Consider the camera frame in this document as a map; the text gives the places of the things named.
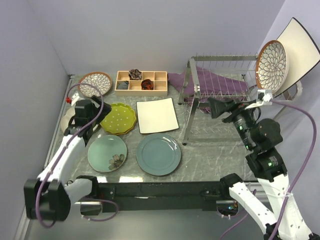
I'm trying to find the green scalloped plate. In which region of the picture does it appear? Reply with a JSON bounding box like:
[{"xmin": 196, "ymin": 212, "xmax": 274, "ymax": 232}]
[{"xmin": 100, "ymin": 102, "xmax": 137, "ymax": 129}]

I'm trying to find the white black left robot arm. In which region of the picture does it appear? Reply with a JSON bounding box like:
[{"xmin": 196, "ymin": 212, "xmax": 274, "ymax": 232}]
[{"xmin": 23, "ymin": 96, "xmax": 112, "ymax": 222}]

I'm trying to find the white square plate black rim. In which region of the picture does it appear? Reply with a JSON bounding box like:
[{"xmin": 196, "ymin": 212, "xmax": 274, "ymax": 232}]
[{"xmin": 136, "ymin": 97, "xmax": 179, "ymax": 135}]

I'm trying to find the brown patterned rolled fabric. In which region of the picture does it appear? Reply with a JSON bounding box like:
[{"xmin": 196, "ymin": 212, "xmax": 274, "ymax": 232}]
[{"xmin": 128, "ymin": 69, "xmax": 142, "ymax": 81}]

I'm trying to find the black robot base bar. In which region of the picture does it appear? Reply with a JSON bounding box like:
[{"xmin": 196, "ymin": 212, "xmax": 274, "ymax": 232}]
[{"xmin": 79, "ymin": 181, "xmax": 251, "ymax": 217}]

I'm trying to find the mint green flower plate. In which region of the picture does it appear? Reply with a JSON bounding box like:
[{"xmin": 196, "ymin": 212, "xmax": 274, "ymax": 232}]
[{"xmin": 87, "ymin": 135, "xmax": 128, "ymax": 173}]

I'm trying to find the teal round plate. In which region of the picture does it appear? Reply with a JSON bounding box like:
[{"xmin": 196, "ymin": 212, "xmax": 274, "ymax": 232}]
[{"xmin": 136, "ymin": 133, "xmax": 182, "ymax": 177}]

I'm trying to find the wooden compartment tray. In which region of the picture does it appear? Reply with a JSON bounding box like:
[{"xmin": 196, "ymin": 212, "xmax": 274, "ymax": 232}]
[{"xmin": 114, "ymin": 71, "xmax": 168, "ymax": 97}]

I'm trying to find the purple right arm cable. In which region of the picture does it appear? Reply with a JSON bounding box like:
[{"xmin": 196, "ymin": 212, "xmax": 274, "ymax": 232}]
[{"xmin": 218, "ymin": 100, "xmax": 318, "ymax": 240}]

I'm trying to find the purple cloth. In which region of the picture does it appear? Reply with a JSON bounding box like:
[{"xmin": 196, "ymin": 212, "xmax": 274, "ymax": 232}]
[{"xmin": 167, "ymin": 66, "xmax": 248, "ymax": 106}]

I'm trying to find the steel dish rack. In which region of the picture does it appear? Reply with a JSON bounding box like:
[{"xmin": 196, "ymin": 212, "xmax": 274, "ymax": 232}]
[{"xmin": 176, "ymin": 51, "xmax": 303, "ymax": 147}]

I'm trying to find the yellow polka dot plate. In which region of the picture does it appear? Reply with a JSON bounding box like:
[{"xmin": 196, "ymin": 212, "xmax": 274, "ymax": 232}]
[{"xmin": 103, "ymin": 120, "xmax": 137, "ymax": 136}]

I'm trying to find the brown rimmed plate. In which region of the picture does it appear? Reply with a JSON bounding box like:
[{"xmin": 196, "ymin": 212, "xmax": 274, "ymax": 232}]
[{"xmin": 255, "ymin": 40, "xmax": 289, "ymax": 94}]

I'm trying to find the cream divided plate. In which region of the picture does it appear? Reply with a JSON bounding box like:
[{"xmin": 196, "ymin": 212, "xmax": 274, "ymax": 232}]
[{"xmin": 60, "ymin": 107, "xmax": 75, "ymax": 133}]

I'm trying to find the floral patterned round plate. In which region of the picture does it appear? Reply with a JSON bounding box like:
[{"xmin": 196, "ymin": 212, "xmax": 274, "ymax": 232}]
[{"xmin": 78, "ymin": 71, "xmax": 112, "ymax": 98}]

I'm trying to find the dark grey rolled fabric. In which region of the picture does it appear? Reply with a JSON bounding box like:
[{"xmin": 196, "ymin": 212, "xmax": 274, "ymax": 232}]
[{"xmin": 117, "ymin": 81, "xmax": 129, "ymax": 90}]

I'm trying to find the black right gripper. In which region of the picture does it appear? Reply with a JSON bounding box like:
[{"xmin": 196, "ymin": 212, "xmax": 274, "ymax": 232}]
[{"xmin": 206, "ymin": 95, "xmax": 256, "ymax": 149}]

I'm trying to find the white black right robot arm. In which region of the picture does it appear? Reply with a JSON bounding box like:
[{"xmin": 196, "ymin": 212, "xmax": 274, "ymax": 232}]
[{"xmin": 207, "ymin": 97, "xmax": 320, "ymax": 240}]

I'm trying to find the orange black rolled fabric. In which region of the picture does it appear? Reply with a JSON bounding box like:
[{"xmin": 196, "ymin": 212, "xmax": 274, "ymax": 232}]
[{"xmin": 141, "ymin": 79, "xmax": 154, "ymax": 90}]

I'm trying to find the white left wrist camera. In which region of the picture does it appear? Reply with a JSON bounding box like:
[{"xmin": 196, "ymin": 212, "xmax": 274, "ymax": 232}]
[{"xmin": 65, "ymin": 92, "xmax": 80, "ymax": 106}]

